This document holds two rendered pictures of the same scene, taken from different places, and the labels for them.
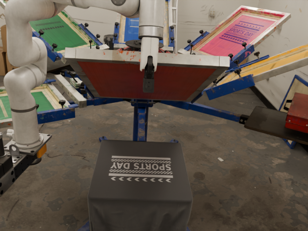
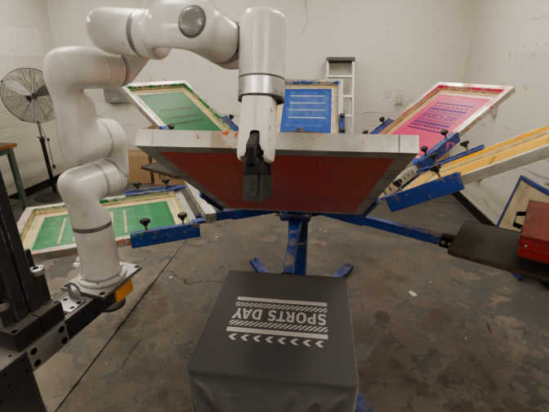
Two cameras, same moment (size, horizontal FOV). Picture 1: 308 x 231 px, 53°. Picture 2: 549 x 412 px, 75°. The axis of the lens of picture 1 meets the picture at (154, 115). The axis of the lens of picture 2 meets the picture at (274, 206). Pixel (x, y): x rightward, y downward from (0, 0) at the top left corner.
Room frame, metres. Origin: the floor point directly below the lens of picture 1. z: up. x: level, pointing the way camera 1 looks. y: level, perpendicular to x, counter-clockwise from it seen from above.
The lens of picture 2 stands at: (0.35, -0.10, 1.69)
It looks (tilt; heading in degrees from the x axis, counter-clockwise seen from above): 22 degrees down; 10
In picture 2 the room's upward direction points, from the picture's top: straight up
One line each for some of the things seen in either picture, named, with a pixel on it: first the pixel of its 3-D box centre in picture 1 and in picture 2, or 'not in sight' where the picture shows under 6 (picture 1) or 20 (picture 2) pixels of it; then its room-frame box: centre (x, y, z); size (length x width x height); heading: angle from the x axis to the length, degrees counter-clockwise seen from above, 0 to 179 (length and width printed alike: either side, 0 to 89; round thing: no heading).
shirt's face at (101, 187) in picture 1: (141, 166); (279, 315); (1.26, 0.05, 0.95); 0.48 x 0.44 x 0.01; 3
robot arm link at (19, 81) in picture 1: (22, 88); (89, 195); (1.12, 0.52, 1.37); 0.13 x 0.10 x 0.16; 164
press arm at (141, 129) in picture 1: (141, 129); (291, 254); (1.75, 0.07, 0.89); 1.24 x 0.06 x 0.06; 3
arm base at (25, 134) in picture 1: (22, 124); (93, 250); (1.11, 0.54, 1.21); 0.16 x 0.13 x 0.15; 82
